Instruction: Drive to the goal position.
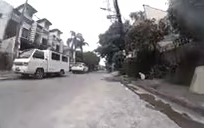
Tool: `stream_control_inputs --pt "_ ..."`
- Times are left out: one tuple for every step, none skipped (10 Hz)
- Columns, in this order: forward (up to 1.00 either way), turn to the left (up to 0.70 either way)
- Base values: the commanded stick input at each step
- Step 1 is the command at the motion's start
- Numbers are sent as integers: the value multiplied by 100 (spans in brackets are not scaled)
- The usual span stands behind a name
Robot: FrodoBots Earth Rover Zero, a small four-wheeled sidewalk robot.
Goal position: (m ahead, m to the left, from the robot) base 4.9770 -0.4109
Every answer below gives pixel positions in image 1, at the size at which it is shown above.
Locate white car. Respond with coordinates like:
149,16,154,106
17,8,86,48
70,62,90,75

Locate palm tree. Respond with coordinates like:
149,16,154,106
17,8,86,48
66,30,90,63

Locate grey concrete road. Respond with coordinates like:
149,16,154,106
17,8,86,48
0,71,183,128

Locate roadside trees and bushes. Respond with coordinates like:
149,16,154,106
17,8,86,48
95,0,204,84

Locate dark utility pole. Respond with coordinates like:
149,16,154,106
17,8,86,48
113,0,125,51

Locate white van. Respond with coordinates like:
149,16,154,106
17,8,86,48
12,48,71,80

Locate building with pale roof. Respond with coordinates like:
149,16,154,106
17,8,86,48
141,4,169,25

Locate roadside gutter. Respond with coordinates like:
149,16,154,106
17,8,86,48
121,81,204,128

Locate row of multi-storey houses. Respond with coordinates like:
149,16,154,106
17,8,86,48
0,0,74,69

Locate grey concrete sidewalk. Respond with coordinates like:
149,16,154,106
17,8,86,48
0,69,24,82

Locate pale concrete block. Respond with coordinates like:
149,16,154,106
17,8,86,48
189,60,204,95

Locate overhead wires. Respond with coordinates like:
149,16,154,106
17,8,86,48
99,0,117,23

